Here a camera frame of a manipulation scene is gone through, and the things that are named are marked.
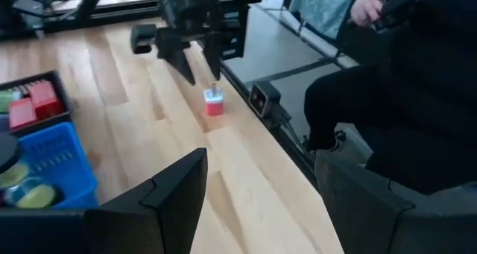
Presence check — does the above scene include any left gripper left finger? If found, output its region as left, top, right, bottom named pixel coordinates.
left=0, top=147, right=209, bottom=254

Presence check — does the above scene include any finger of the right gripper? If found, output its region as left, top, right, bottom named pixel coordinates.
left=162, top=40, right=198, bottom=87
left=202, top=32, right=225, bottom=82

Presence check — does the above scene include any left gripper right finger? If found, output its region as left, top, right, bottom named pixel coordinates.
left=315, top=149, right=477, bottom=254

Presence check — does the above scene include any green sand timer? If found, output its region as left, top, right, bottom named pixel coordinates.
left=0, top=160, right=63, bottom=210

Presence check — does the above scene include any red charger with prongs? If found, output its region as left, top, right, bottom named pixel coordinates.
left=28, top=79, right=65, bottom=120

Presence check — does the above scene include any small green cube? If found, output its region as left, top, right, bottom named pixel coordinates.
left=0, top=89, right=22, bottom=113

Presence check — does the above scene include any red and white charger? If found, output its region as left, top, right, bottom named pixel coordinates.
left=203, top=82, right=226, bottom=117

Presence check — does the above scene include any blue slotted basket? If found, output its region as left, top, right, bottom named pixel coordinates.
left=0, top=121, right=99, bottom=210

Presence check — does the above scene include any teal cloth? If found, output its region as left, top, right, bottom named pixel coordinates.
left=288, top=0, right=359, bottom=41

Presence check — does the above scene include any black slotted basket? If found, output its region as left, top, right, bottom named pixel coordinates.
left=0, top=70, right=74, bottom=136

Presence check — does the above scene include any person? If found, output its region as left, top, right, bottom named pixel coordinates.
left=303, top=0, right=477, bottom=195

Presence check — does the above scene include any person's hand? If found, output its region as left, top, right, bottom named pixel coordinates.
left=349, top=0, right=387, bottom=28

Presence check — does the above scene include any black handheld controller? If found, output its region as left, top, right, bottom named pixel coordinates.
left=374, top=0, right=433, bottom=30

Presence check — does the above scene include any small black camera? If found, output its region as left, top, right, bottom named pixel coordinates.
left=247, top=80, right=283, bottom=120

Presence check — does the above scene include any black aluminium table frame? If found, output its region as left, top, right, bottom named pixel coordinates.
left=0, top=0, right=325, bottom=191

